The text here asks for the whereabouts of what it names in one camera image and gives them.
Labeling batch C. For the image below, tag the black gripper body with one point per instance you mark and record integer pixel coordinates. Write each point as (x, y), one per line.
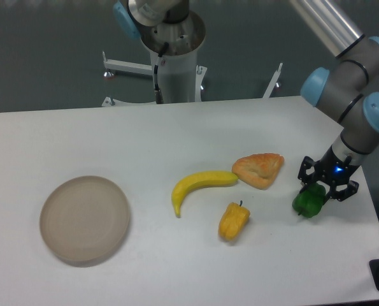
(336, 170)

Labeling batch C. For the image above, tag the yellow banana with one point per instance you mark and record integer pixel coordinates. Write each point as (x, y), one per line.
(199, 180)

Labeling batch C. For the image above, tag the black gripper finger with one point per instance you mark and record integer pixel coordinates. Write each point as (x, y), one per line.
(308, 173)
(341, 195)

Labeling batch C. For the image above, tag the beige round plate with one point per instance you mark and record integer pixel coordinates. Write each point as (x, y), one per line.
(85, 220)

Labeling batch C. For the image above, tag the yellow bell pepper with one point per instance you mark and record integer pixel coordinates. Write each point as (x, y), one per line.
(233, 221)

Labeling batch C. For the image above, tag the orange pastry bread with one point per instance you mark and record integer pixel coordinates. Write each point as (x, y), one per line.
(259, 170)

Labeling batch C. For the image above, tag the silver and grey robot arm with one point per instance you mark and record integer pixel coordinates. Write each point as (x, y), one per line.
(336, 93)

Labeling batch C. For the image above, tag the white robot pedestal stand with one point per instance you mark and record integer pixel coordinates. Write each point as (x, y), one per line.
(173, 48)

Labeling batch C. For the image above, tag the green bell pepper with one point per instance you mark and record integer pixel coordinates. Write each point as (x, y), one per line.
(309, 202)

